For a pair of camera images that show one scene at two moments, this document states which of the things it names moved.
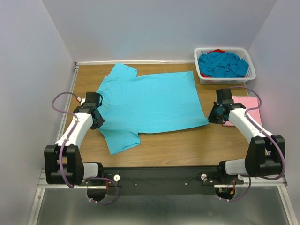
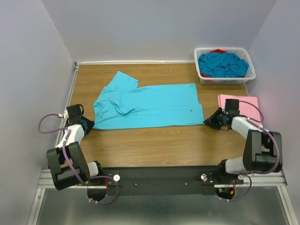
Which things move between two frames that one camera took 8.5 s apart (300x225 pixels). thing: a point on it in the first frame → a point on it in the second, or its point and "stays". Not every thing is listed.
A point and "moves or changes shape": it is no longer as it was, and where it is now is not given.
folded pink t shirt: [248, 102] stays
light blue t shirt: [131, 105] moves or changes shape
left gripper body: [98, 122] → [89, 123]
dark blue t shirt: [222, 64] stays
